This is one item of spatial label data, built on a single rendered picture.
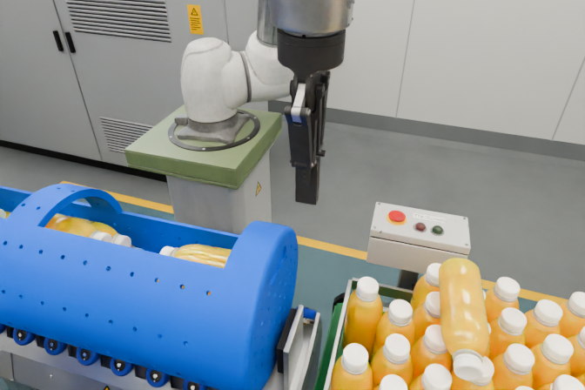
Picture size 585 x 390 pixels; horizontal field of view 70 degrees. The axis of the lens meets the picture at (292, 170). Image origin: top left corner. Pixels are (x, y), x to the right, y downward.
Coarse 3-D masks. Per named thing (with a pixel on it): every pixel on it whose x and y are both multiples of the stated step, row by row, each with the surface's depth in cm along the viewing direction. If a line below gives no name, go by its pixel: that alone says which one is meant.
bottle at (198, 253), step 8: (176, 248) 73; (184, 248) 72; (192, 248) 71; (200, 248) 71; (208, 248) 71; (176, 256) 71; (184, 256) 70; (192, 256) 70; (200, 256) 70; (208, 256) 70; (216, 256) 70; (224, 256) 70; (208, 264) 69; (216, 264) 69; (224, 264) 68
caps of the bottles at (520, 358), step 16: (496, 288) 76; (512, 288) 75; (544, 304) 72; (576, 304) 72; (512, 320) 69; (544, 320) 71; (560, 336) 67; (512, 352) 65; (528, 352) 64; (560, 352) 64; (528, 368) 63; (560, 384) 60; (576, 384) 60
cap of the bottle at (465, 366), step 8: (456, 360) 59; (464, 360) 58; (472, 360) 58; (480, 360) 59; (456, 368) 59; (464, 368) 58; (472, 368) 58; (480, 368) 58; (464, 376) 59; (472, 376) 59; (480, 376) 58
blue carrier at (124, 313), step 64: (0, 192) 100; (64, 192) 76; (0, 256) 68; (64, 256) 66; (128, 256) 65; (256, 256) 63; (0, 320) 73; (64, 320) 66; (128, 320) 62; (192, 320) 60; (256, 320) 59; (256, 384) 65
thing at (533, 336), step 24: (528, 312) 75; (504, 336) 70; (528, 336) 73; (576, 336) 70; (504, 360) 66; (552, 360) 66; (576, 360) 68; (504, 384) 65; (528, 384) 64; (552, 384) 62
